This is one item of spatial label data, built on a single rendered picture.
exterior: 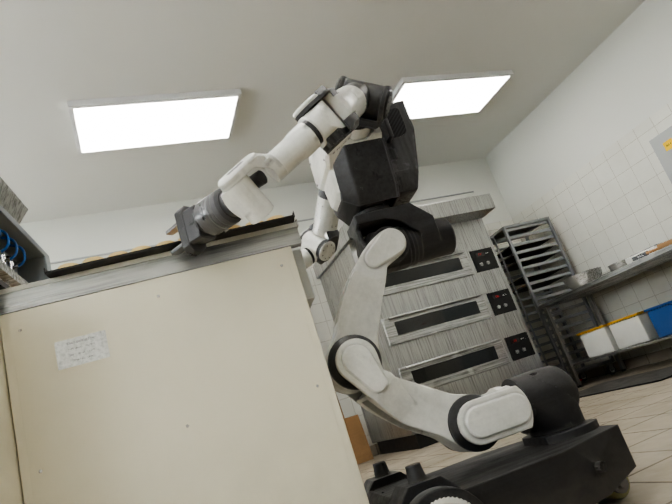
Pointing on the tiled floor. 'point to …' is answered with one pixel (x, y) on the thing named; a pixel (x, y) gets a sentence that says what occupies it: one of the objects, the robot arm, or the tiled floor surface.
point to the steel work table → (597, 306)
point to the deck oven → (442, 317)
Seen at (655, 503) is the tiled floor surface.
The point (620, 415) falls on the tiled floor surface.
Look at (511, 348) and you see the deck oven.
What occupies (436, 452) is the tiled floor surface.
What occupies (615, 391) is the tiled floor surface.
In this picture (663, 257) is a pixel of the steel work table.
